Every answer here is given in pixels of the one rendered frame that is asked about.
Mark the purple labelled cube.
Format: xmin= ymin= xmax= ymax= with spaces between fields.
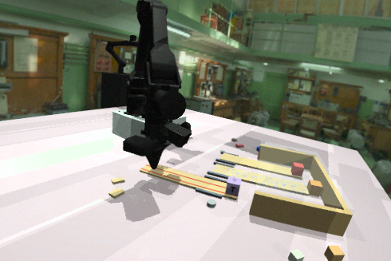
xmin=225 ymin=177 xmax=241 ymax=196

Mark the orange cube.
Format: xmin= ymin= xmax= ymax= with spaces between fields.
xmin=324 ymin=245 xmax=345 ymax=261

